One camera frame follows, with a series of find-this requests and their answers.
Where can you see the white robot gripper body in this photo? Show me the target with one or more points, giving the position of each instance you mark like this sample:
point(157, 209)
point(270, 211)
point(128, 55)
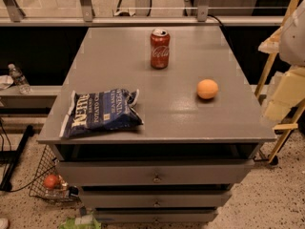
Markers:
point(294, 41)

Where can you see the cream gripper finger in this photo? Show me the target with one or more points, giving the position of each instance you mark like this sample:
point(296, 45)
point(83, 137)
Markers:
point(285, 91)

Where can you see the blue potato chip bag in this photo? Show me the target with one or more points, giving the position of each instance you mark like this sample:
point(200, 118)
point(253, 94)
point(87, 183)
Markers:
point(99, 112)

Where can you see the orange ball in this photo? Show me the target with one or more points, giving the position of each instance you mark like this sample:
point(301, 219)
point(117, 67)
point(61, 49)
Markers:
point(207, 89)

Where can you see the red cola can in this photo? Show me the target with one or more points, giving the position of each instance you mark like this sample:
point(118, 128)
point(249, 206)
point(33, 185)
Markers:
point(160, 48)

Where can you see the grey drawer cabinet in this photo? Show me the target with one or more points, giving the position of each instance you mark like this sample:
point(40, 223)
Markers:
point(182, 163)

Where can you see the green white package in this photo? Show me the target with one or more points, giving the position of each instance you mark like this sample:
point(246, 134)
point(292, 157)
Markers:
point(84, 222)

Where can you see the red apple in basket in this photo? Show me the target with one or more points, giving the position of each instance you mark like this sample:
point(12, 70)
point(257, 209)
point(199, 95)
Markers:
point(51, 181)

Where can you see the clear plastic water bottle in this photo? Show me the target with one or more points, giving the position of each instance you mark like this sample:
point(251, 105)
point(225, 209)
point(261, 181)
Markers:
point(19, 79)

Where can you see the black floor stand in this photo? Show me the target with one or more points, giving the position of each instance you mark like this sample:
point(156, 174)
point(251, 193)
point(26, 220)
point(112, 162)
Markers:
point(13, 159)

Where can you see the black wire basket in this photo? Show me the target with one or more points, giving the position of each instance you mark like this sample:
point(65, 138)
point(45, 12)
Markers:
point(63, 192)

